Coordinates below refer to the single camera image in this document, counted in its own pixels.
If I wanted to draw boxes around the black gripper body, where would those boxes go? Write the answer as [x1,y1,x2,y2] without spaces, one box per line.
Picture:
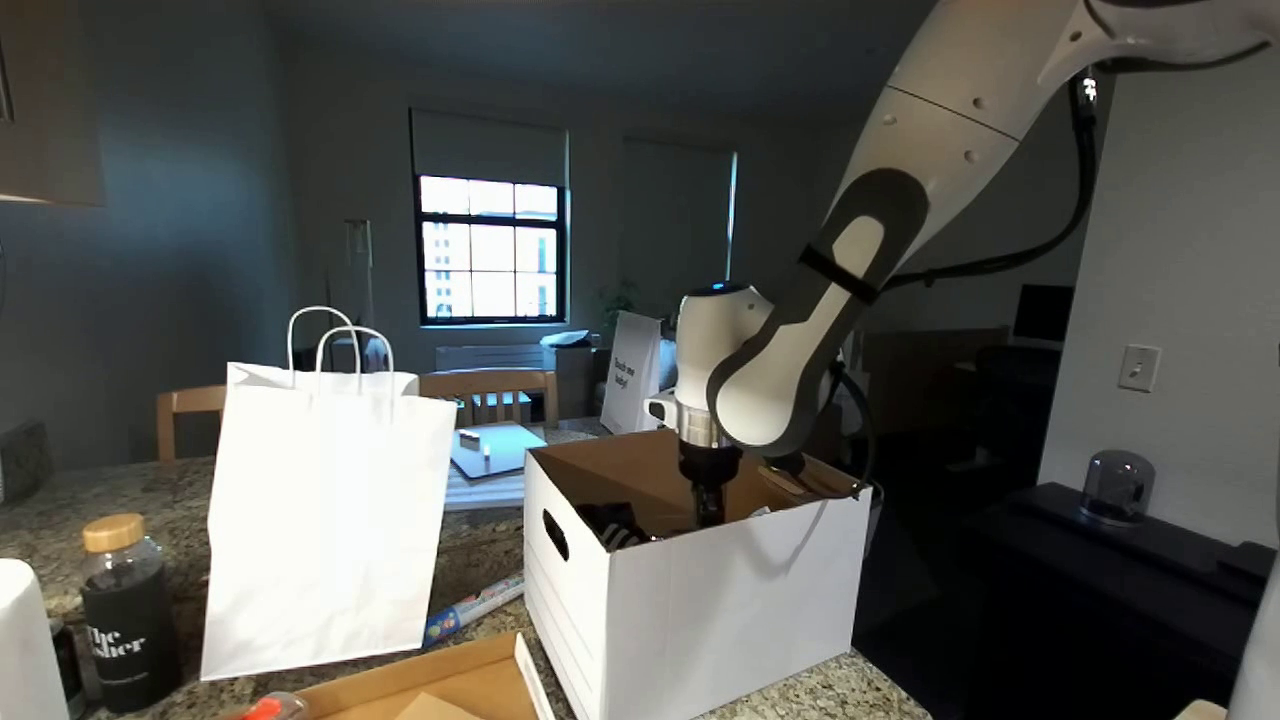
[673,442,749,497]

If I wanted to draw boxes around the white cardboard box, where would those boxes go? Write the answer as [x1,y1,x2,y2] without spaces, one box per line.
[522,422,879,720]

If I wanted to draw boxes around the pale flat box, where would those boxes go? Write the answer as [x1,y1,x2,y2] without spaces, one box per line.
[448,419,556,512]

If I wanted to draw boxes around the brown cardboard box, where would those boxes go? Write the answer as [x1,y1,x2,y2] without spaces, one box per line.
[292,631,556,720]

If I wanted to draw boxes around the black white striped item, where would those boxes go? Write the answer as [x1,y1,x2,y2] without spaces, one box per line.
[586,501,655,557]

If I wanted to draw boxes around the white bag with print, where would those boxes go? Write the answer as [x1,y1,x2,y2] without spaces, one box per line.
[595,307,686,441]

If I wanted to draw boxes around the wooden chair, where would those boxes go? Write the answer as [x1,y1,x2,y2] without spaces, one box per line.
[153,380,234,463]
[417,369,560,432]

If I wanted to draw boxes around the blue snack packet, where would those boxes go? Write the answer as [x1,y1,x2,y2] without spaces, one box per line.
[424,570,529,648]

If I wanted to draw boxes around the large grid window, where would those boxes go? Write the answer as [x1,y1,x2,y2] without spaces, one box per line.
[417,171,569,329]

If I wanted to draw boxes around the dark monitor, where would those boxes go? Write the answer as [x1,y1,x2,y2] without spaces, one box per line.
[1009,281,1078,352]

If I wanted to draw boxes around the white window blind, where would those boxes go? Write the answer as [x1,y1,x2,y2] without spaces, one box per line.
[410,107,576,192]

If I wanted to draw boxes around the glass dome jar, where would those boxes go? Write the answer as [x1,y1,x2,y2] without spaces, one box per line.
[1078,446,1161,528]

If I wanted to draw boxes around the black low cabinet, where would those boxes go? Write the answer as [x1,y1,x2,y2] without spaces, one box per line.
[956,478,1276,720]

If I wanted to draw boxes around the dark jar with wooden lid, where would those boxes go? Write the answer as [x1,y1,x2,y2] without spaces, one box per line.
[73,512,176,714]

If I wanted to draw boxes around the white countertop appliance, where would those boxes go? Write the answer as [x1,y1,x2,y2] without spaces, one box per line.
[0,557,73,720]

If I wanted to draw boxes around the white paper bag with handles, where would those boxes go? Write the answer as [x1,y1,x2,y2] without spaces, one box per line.
[197,298,460,683]

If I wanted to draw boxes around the white wall outlet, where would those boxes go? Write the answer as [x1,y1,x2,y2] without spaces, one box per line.
[1116,338,1165,396]

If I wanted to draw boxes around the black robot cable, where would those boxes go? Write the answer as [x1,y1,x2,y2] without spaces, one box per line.
[778,34,1280,502]

